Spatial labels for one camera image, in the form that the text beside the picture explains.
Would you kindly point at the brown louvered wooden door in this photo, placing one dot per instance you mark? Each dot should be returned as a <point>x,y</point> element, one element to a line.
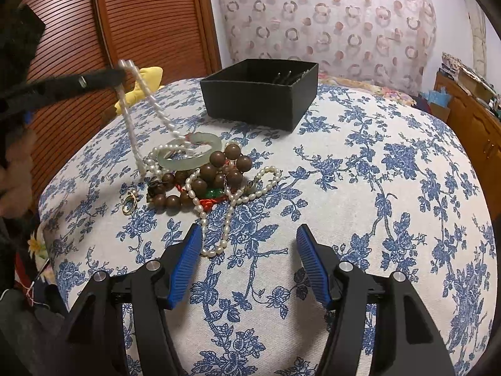
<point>137,19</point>

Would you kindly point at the dark hairpins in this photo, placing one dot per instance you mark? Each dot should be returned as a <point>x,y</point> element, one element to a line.
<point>289,76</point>

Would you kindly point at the pale green jade bangle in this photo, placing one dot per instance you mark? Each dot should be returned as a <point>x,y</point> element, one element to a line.
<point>169,160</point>

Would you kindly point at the wooden cabinet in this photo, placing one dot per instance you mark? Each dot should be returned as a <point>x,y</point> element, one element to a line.
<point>473,125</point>

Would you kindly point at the person's left hand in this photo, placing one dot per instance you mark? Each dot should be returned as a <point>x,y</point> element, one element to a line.
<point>15,168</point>

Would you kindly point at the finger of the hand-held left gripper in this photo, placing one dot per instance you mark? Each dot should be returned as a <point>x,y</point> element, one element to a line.
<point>70,84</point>

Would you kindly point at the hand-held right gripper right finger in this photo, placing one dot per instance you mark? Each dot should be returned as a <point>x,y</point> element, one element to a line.
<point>313,268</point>

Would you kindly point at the yellow plush toy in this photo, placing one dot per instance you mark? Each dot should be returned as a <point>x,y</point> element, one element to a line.
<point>150,76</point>

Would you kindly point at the gold oval pendant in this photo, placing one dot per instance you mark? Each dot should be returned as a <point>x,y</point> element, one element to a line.
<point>129,203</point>

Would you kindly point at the pile of books and papers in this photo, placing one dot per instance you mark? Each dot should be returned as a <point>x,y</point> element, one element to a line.
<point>469,82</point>

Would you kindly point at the dark flower-printed cloth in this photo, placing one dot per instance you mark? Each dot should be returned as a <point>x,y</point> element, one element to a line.
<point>27,282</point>

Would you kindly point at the black cardboard box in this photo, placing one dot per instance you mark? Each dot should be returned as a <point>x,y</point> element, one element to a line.
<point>254,102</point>

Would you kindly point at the pink floral bedsheet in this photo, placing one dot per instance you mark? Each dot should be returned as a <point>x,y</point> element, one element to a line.
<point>372,88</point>

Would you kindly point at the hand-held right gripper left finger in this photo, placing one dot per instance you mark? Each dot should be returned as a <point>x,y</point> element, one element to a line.
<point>187,267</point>

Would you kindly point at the blue floral cloth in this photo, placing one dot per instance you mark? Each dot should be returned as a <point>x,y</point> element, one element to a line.
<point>352,211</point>

